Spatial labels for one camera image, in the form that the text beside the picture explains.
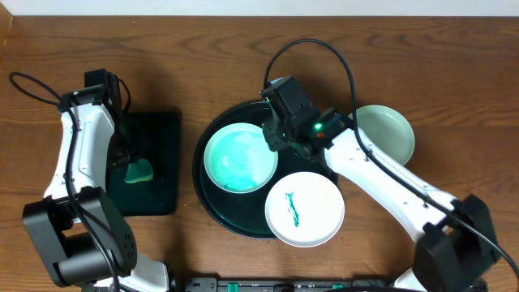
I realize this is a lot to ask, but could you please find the green sponge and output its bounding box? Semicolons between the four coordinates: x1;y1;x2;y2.
124;158;153;184

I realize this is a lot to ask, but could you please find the mint plate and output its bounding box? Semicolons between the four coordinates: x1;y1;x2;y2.
203;122;278;194
356;105;415;165

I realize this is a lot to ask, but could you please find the white plate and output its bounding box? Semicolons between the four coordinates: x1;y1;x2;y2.
264;172;345;247

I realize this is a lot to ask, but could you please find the mint plate top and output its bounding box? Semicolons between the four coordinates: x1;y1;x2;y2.
356;105;415;165

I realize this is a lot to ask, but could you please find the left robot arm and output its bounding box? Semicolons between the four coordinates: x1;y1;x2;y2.
23;69;181;291

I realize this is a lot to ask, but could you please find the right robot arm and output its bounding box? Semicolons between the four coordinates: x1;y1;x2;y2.
261;77;505;291

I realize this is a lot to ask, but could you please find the rectangular black sponge tray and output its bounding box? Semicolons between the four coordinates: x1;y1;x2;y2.
107;112;181;217

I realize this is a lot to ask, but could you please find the round black serving tray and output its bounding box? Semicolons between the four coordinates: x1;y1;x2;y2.
193;101;337;239

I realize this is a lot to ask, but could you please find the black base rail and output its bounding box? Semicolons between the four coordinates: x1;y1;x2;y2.
182;277;407;292

